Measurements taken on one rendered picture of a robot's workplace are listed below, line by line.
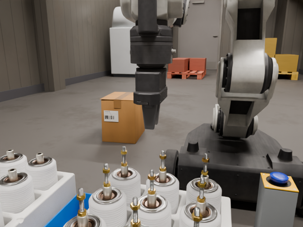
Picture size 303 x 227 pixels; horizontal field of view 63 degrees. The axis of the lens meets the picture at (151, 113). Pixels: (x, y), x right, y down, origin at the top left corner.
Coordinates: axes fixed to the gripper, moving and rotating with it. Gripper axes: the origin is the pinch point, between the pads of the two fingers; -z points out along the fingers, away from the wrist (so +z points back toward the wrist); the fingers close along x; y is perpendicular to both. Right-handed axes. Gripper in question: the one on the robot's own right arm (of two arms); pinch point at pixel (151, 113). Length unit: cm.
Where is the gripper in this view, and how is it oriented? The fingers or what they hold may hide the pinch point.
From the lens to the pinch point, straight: 55.0
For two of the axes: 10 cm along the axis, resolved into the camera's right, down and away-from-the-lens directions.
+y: 9.7, 0.6, -2.2
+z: 0.0, -9.7, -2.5
